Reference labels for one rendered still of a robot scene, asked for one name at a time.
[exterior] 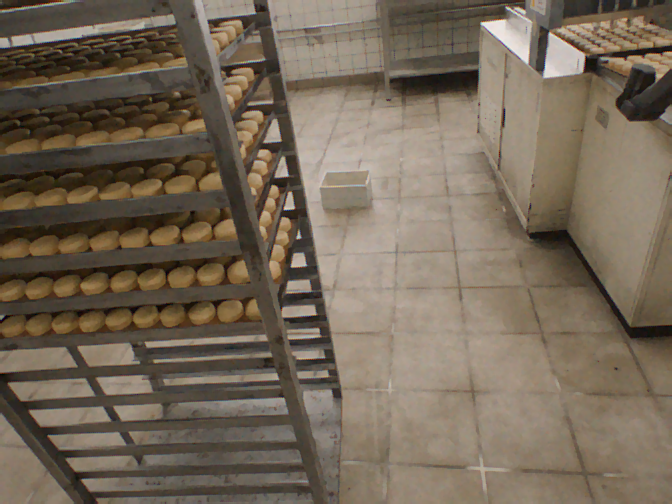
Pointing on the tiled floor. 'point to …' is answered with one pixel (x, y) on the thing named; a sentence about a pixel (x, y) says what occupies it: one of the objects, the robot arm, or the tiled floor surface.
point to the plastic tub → (346, 189)
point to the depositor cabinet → (531, 127)
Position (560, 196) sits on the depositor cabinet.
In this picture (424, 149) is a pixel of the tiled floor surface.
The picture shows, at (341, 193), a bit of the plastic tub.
